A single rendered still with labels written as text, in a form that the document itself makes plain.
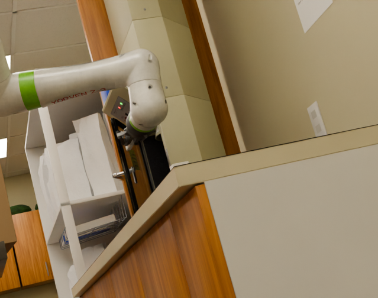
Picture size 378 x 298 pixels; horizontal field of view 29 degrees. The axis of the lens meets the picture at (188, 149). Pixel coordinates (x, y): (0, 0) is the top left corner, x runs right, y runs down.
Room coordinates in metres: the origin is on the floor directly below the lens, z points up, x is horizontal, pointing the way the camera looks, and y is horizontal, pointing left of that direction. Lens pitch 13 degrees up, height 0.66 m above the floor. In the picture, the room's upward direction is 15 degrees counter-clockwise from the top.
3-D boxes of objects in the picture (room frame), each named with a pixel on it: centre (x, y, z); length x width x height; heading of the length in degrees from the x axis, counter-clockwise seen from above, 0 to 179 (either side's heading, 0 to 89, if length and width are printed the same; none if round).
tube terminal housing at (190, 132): (2.61, 0.00, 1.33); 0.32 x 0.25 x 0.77; 18
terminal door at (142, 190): (2.56, 0.20, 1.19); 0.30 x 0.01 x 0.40; 170
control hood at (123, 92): (2.55, 0.17, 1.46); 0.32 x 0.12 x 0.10; 18
